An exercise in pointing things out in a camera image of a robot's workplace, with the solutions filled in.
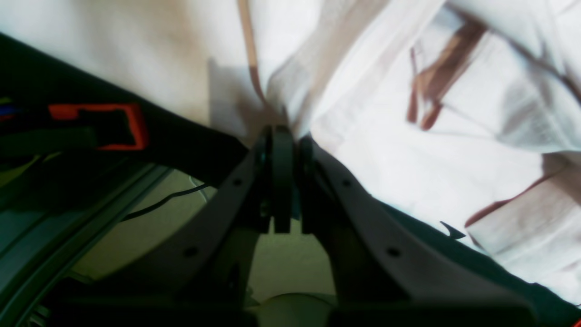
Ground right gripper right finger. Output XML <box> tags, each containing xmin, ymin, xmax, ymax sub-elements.
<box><xmin>297</xmin><ymin>137</ymin><xmax>538</xmax><ymax>327</ymax></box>

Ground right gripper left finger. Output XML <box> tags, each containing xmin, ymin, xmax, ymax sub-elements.
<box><xmin>47</xmin><ymin>126</ymin><xmax>294</xmax><ymax>327</ymax></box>

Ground pink T-shirt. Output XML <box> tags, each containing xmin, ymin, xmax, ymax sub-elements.
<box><xmin>1</xmin><ymin>0</ymin><xmax>580</xmax><ymax>306</ymax></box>

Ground black table cloth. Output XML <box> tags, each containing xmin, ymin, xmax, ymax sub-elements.
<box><xmin>1</xmin><ymin>35</ymin><xmax>580</xmax><ymax>327</ymax></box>

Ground top orange blue clamp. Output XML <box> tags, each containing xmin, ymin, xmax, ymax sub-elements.
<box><xmin>0</xmin><ymin>103</ymin><xmax>149</xmax><ymax>158</ymax></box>

